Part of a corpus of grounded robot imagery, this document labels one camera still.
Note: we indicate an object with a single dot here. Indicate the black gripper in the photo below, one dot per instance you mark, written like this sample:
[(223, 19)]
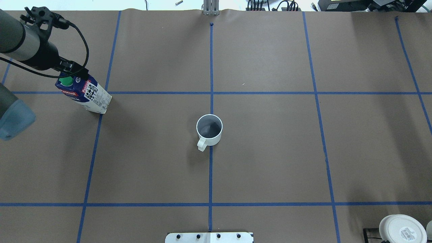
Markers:
[(48, 58)]

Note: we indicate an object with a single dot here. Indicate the blue white milk carton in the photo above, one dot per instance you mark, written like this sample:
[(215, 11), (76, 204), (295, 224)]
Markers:
[(85, 92)]

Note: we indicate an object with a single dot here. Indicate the white mug grey inside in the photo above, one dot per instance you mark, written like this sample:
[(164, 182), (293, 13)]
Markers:
[(209, 129)]

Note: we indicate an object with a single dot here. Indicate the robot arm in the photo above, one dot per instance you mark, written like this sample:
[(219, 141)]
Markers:
[(25, 43)]

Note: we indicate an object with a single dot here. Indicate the white upside-down cup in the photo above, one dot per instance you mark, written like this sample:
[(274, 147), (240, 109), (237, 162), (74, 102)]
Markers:
[(401, 228)]

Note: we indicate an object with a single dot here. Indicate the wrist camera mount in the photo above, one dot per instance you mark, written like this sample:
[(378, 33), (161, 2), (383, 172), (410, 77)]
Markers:
[(41, 20)]

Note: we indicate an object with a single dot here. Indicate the aluminium frame post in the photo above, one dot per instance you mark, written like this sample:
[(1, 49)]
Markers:
[(211, 7)]

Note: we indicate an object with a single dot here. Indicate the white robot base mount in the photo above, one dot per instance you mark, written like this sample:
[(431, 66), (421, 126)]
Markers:
[(210, 237)]

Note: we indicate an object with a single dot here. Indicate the black wire cup rack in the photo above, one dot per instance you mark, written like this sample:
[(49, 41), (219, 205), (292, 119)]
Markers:
[(371, 235)]

